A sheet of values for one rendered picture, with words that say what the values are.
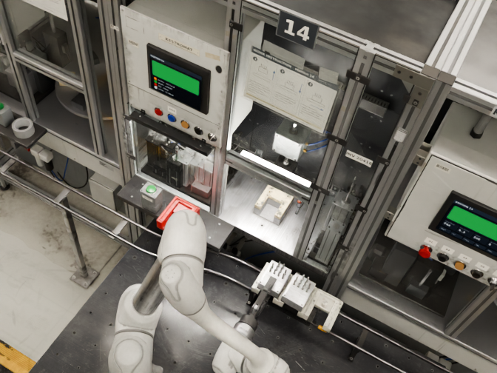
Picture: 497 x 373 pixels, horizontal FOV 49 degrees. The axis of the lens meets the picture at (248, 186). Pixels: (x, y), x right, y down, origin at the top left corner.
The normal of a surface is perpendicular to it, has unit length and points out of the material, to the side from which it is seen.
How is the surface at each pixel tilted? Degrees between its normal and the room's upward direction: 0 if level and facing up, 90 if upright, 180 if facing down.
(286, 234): 0
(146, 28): 90
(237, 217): 0
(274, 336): 0
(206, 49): 90
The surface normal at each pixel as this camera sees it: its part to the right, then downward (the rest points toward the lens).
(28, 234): 0.10, -0.61
